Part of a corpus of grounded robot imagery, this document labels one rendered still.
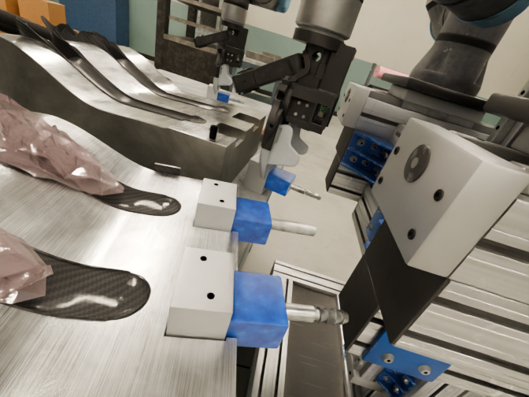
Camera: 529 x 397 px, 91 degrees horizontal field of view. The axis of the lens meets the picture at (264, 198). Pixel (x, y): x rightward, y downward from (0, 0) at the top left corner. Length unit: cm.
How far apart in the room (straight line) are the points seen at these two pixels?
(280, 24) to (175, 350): 680
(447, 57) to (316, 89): 40
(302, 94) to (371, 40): 668
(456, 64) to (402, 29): 651
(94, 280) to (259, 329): 12
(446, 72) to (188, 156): 56
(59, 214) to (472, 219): 30
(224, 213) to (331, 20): 26
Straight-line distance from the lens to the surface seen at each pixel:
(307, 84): 40
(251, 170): 44
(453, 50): 74
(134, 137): 43
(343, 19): 39
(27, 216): 25
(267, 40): 687
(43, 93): 51
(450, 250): 23
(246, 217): 26
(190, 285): 18
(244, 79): 43
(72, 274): 23
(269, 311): 19
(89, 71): 55
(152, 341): 19
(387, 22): 714
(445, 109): 73
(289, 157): 40
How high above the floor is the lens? 102
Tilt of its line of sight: 29 degrees down
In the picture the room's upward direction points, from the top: 17 degrees clockwise
